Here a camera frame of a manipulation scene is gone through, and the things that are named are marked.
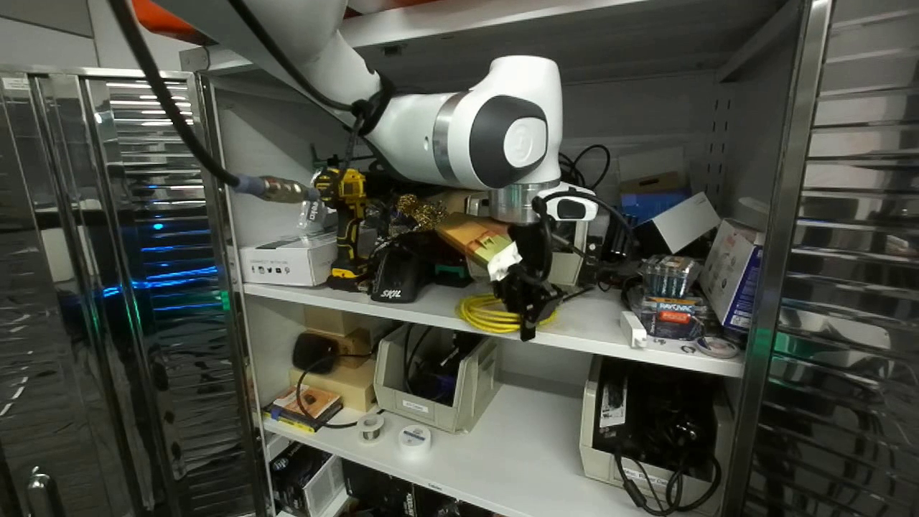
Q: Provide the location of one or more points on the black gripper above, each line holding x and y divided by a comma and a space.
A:
536, 254

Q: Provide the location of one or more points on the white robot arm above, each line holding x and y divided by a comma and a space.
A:
479, 126

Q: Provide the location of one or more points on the yellow and red carton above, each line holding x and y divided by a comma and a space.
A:
479, 246

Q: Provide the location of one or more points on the small white plug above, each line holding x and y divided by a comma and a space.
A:
633, 331

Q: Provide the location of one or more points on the black battery charger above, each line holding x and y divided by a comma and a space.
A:
404, 272

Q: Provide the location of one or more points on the white bin with label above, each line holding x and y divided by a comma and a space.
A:
433, 399

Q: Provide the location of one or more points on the white metal shelving unit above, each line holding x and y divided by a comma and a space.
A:
536, 450

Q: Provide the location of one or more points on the grey white square box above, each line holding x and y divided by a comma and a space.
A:
684, 222

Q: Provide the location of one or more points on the clear tape roll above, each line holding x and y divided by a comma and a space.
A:
719, 346

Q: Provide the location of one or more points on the plain white tape roll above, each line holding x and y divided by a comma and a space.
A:
373, 425

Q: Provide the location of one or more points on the white and blue carton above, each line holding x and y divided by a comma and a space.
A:
736, 274

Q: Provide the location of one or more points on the orange and blue flat box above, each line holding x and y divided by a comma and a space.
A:
307, 409

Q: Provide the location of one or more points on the black box with white edge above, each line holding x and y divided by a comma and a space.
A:
307, 478

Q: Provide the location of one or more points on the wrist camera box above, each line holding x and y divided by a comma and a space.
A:
568, 209

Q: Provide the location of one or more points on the white network switch box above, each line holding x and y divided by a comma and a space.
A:
287, 261

